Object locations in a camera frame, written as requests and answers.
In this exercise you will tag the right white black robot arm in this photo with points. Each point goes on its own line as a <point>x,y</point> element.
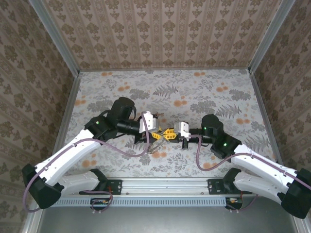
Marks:
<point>262,167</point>

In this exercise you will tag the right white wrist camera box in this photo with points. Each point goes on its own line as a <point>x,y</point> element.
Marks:
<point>182,128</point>

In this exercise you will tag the silver metal panel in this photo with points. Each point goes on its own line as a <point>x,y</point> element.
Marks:
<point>165,221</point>

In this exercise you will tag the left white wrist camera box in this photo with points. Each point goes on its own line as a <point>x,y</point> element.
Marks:
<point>148,122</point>

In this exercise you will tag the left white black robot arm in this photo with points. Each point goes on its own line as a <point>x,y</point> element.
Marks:
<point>70,153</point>

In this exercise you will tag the brown keyring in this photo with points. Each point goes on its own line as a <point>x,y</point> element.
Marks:
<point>153,148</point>

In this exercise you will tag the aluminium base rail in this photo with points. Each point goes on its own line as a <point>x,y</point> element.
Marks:
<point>165,185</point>

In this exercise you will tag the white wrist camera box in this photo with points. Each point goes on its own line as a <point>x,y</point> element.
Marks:
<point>148,122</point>
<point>182,128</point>

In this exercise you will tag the aluminium frame post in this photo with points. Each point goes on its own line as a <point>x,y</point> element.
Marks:
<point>54,38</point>
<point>272,36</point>

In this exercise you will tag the floral patterned table cover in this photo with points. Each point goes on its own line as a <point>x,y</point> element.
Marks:
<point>170,82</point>

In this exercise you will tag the aluminium table side rail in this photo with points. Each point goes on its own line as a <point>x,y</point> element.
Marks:
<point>261,102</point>
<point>70,102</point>

